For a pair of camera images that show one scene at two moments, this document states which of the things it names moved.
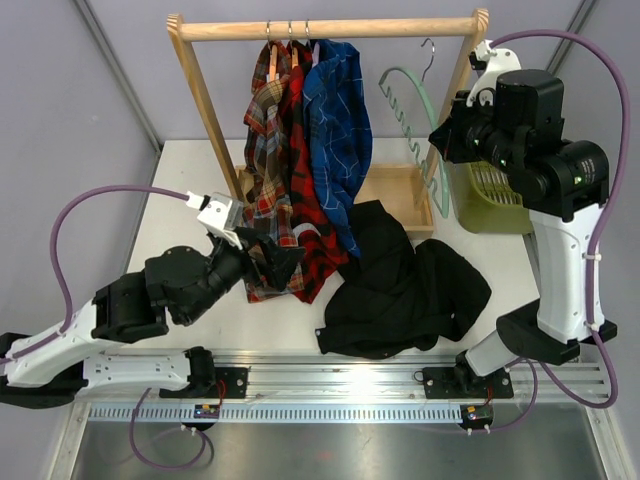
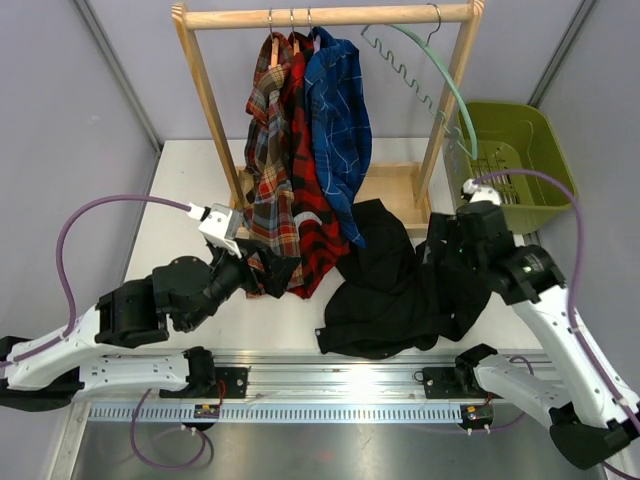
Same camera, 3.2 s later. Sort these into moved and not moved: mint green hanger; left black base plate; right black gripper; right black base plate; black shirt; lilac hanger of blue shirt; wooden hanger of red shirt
Moved: right black gripper; lilac hanger of blue shirt; wooden hanger of red shirt; mint green hanger
Not moved: right black base plate; black shirt; left black base plate
